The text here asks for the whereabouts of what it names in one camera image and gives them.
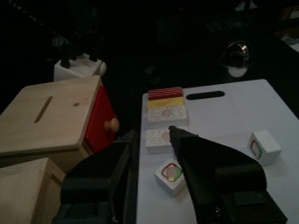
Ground white sushi roll cube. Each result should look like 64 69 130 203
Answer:
154 157 187 197
247 129 283 166

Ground wooden box with round holes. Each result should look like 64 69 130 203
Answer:
0 157 67 224

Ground red striped sushi piece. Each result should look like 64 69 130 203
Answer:
147 86 184 102

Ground small metal bowl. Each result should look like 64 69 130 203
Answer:
219 39 255 79

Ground yellow sushi piece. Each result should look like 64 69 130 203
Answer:
146 96 186 110

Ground white plastic cutting board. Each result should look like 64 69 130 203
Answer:
135 78 299 224

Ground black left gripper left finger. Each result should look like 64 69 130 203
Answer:
51 129 139 224

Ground white toy stand black pegs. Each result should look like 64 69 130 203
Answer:
51 36 108 82

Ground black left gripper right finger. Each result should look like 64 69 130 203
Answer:
167 125 290 224

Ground wooden box with red drawer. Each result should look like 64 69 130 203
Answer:
0 74 120 174

